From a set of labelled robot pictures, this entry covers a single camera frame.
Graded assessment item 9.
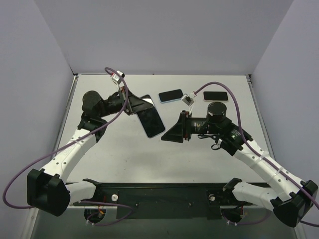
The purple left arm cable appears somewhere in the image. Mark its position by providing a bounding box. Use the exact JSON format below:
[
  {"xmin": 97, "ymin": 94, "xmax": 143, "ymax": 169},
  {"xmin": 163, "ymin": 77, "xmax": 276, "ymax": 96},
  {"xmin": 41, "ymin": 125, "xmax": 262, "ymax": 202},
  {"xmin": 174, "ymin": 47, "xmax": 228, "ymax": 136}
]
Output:
[{"xmin": 2, "ymin": 67, "xmax": 134, "ymax": 227}]

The black smartphone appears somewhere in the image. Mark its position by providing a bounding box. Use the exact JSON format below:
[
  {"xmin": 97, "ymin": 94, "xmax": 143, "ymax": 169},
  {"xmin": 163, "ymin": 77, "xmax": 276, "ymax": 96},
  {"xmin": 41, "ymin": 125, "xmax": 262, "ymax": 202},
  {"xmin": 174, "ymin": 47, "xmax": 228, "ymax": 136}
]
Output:
[{"xmin": 137, "ymin": 95, "xmax": 165, "ymax": 138}]

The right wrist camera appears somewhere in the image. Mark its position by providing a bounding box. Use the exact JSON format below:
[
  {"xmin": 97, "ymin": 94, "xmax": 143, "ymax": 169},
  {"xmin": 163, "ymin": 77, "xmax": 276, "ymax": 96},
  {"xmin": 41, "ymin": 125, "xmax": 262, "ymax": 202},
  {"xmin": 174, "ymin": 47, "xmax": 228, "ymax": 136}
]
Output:
[{"xmin": 181, "ymin": 94, "xmax": 194, "ymax": 114}]

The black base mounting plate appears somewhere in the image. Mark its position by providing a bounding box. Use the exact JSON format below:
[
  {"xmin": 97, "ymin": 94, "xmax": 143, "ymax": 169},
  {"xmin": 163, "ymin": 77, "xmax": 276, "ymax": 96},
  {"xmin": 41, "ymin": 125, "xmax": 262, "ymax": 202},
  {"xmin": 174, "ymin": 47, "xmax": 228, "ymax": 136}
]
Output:
[{"xmin": 76, "ymin": 183, "xmax": 245, "ymax": 220}]

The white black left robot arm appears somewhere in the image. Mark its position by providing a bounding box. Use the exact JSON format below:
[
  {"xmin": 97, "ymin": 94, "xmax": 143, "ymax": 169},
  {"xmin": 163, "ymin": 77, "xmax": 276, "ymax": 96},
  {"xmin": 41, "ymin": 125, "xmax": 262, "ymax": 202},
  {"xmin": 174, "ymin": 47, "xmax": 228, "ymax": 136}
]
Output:
[{"xmin": 27, "ymin": 88, "xmax": 154, "ymax": 216}]

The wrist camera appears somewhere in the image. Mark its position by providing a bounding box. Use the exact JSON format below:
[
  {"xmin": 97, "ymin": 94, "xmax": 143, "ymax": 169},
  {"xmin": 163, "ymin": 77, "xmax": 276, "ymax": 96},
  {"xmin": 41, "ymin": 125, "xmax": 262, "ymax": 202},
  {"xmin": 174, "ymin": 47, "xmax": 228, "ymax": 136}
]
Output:
[
  {"xmin": 111, "ymin": 71, "xmax": 125, "ymax": 85},
  {"xmin": 181, "ymin": 94, "xmax": 194, "ymax": 114}
]

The phone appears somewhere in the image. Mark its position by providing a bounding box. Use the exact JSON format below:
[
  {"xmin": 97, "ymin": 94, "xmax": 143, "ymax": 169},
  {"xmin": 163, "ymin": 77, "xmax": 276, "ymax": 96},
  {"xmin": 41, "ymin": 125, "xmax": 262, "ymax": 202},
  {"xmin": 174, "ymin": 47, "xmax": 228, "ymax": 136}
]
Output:
[
  {"xmin": 203, "ymin": 91, "xmax": 229, "ymax": 102},
  {"xmin": 158, "ymin": 89, "xmax": 183, "ymax": 103}
]

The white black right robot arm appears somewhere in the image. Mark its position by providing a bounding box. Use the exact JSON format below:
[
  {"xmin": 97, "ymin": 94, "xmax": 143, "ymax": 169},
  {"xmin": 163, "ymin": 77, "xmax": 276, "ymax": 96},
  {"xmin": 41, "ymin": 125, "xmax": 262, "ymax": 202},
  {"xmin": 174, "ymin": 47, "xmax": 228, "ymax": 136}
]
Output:
[{"xmin": 161, "ymin": 102, "xmax": 319, "ymax": 228}]

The phone in cream case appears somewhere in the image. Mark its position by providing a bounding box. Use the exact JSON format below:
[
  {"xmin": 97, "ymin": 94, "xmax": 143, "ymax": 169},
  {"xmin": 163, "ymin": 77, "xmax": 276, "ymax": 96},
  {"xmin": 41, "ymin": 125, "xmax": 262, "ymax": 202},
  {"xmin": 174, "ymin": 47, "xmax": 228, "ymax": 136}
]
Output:
[{"xmin": 203, "ymin": 91, "xmax": 229, "ymax": 102}]

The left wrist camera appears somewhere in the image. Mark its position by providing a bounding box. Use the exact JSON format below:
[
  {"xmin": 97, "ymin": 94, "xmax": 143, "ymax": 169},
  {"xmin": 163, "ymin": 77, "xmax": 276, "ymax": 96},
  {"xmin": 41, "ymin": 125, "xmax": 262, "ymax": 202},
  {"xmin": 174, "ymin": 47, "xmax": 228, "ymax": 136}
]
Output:
[{"xmin": 111, "ymin": 71, "xmax": 125, "ymax": 85}]

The aluminium table edge rail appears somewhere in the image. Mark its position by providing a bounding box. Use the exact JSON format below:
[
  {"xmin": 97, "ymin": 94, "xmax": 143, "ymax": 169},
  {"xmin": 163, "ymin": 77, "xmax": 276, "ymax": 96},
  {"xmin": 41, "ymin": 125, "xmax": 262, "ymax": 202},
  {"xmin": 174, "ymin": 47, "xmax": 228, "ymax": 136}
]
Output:
[{"xmin": 30, "ymin": 208, "xmax": 39, "ymax": 216}]

